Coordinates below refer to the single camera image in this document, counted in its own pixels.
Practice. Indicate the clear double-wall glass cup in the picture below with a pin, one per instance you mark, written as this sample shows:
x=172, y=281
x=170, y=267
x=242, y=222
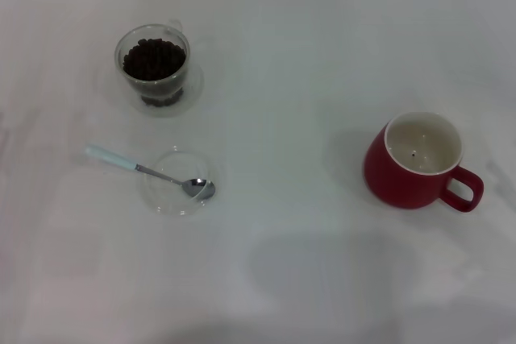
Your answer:
x=126, y=83

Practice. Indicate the heap of coffee beans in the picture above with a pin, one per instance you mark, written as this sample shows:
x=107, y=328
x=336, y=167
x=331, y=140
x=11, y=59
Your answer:
x=153, y=60

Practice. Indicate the small clear glass dish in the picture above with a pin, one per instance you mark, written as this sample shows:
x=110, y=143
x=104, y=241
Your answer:
x=169, y=200

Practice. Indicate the red mug with white inside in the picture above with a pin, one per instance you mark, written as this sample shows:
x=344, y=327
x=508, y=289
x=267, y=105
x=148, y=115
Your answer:
x=383, y=183

